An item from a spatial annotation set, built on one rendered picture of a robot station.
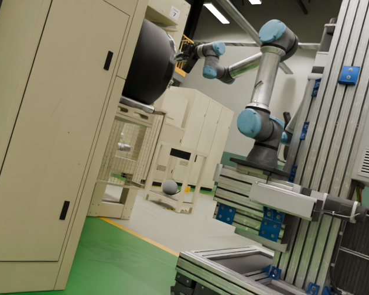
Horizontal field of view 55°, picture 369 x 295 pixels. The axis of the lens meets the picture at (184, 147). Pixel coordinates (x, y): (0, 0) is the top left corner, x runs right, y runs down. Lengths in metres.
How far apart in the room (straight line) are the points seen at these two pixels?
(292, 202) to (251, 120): 0.39
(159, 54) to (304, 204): 1.25
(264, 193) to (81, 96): 0.83
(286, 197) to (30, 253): 1.00
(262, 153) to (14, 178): 1.03
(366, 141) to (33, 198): 1.37
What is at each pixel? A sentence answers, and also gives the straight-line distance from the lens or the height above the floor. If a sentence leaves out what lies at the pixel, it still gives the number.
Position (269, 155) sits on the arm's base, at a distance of 1.69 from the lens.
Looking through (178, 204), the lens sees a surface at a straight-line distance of 4.40.
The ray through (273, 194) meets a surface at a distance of 1.50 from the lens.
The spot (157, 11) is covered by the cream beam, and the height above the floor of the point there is 1.64.
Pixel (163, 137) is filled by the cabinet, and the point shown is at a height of 0.94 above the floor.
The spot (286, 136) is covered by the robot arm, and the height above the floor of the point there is 0.96.
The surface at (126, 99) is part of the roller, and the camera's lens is 2.21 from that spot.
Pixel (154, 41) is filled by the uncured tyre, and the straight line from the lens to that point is 2.21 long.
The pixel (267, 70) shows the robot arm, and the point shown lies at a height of 1.13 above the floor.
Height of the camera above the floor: 0.65
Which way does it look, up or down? 2 degrees up
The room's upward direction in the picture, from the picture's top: 16 degrees clockwise
